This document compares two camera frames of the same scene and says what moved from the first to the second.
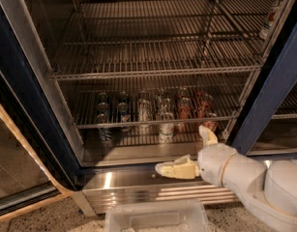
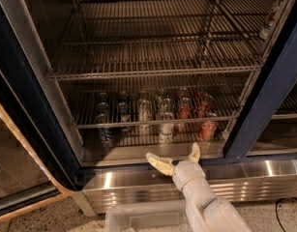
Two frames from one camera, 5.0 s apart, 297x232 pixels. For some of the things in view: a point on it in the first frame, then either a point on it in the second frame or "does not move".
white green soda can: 166,130 does not move
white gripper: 214,163 → 188,175
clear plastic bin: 174,216 does not move
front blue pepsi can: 104,133 does not move
